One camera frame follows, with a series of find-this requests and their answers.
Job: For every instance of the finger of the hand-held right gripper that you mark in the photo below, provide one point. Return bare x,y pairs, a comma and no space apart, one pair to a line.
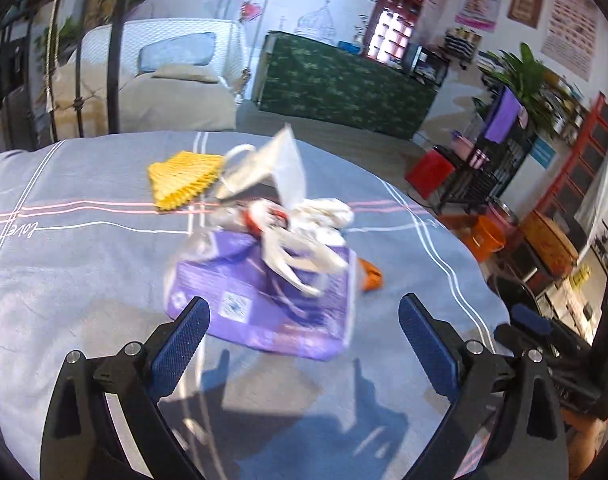
531,316
519,340

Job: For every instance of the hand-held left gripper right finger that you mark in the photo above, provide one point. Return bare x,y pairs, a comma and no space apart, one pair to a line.
426,345

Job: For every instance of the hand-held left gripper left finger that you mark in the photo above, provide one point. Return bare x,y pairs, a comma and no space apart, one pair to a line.
178,347

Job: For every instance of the purple packet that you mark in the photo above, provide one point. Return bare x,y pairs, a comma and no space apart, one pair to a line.
264,305

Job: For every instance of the white plastic bag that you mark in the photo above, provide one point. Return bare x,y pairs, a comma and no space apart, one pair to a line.
284,195

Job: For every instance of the person's right forearm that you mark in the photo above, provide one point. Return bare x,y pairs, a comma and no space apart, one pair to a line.
586,445

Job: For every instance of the stool with patterned cushion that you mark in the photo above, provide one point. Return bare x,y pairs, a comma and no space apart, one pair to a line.
549,240

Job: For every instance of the orange snack wrapper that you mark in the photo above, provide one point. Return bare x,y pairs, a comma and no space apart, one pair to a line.
371,275

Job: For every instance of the orange bucket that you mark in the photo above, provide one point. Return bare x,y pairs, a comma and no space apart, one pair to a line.
486,237

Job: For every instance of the pink basin with metal bowl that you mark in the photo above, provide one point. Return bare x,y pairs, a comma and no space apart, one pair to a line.
503,212

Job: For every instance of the black metal rack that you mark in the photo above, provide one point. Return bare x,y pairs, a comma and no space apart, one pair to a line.
489,175

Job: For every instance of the red and white wrapper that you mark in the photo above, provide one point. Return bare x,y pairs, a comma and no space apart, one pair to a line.
264,215

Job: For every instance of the crumpled white tissue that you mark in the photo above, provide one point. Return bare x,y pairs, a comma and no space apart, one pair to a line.
329,212

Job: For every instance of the red wooden ladder shelf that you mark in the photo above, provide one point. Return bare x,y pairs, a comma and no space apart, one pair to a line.
584,160

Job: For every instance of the foam fruit net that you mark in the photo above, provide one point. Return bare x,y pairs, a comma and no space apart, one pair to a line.
183,180

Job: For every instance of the red plastic stool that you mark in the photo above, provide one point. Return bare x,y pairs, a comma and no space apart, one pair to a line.
430,174

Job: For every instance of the purple towel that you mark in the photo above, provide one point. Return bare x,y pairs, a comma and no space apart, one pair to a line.
502,115

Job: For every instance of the potted green plant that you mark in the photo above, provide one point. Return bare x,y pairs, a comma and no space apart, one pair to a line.
526,80

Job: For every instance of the beige sofa with pillow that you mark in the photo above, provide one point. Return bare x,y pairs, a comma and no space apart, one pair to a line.
183,95

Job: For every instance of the black display box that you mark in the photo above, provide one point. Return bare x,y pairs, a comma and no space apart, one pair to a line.
426,65

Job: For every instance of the green cloth-covered counter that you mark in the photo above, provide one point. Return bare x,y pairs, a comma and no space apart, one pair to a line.
344,85

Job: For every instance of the grey pillow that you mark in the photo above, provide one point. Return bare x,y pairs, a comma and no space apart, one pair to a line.
178,50

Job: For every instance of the red telephone booth cabinet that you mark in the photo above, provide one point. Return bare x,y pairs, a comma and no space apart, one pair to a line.
395,15

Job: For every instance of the wall shelf with bottles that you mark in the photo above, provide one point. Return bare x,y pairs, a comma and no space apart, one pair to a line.
461,42

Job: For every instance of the white chart wall poster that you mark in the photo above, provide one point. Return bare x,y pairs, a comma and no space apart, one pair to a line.
571,25

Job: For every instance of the black metal bed frame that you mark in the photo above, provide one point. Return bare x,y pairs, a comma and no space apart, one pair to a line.
116,50

